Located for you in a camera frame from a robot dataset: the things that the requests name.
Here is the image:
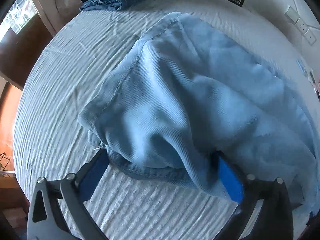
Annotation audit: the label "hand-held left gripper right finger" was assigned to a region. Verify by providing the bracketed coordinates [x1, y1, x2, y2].
[212, 151, 294, 240]

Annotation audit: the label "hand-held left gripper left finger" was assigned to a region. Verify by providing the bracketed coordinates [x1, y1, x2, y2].
[26, 149, 110, 240]

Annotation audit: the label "light blue pants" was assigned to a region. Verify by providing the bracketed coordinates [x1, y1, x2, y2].
[78, 12, 318, 209]

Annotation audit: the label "dark wooden cabinet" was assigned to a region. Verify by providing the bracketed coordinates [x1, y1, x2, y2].
[0, 14, 54, 89]

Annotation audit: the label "window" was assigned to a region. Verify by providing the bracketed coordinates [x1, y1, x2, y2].
[0, 0, 38, 40]

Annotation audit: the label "black wire rack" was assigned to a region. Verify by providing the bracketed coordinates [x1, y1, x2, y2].
[0, 152, 13, 178]

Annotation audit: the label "white multi-hole wall socket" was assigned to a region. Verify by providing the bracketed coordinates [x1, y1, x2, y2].
[295, 19, 309, 34]

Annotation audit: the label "white wall switch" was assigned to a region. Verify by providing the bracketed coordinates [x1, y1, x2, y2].
[285, 5, 299, 22]

